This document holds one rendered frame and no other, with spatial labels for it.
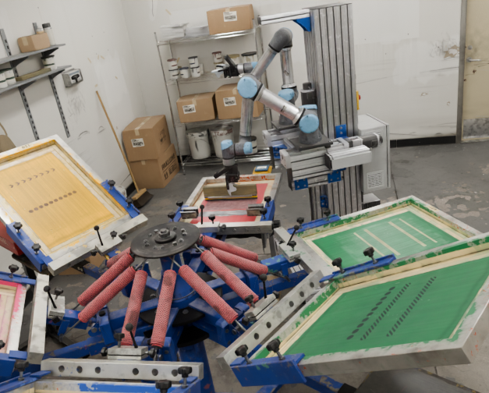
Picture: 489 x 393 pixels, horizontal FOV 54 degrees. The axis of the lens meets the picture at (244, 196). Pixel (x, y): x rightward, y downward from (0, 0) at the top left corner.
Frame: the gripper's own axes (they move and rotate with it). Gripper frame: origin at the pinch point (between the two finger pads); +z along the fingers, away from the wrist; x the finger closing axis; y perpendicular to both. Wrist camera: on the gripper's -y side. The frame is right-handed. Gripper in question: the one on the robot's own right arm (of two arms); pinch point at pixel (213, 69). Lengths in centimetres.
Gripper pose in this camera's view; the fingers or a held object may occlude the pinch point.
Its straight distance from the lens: 377.7
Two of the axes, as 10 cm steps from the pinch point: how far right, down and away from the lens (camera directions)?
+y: 1.8, 8.4, 5.2
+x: 2.3, -5.5, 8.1
